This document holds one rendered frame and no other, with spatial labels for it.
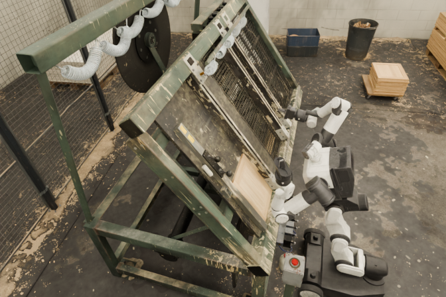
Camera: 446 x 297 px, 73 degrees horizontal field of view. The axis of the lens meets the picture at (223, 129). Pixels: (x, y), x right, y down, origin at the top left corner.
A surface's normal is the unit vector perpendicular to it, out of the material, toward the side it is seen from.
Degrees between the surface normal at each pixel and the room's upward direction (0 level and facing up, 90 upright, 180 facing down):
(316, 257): 0
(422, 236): 0
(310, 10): 90
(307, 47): 91
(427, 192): 0
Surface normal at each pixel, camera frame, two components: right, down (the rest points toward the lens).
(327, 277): -0.05, -0.77
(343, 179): -0.29, 0.62
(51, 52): 0.96, 0.15
